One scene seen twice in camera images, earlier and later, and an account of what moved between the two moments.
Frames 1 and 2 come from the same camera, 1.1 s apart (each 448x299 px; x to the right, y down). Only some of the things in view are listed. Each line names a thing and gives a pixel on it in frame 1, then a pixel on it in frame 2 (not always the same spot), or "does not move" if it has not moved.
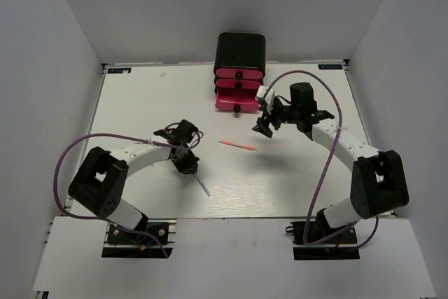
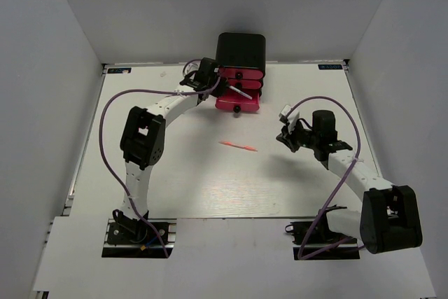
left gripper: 185,168 -> 222,88
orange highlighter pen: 238,145 does not move
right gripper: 265,120 -> 288,135
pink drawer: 239,83 does not move
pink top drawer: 239,73 does not move
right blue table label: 330,66 does not move
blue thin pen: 204,187 -> 240,92
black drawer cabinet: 243,50 does not move
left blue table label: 118,70 does not move
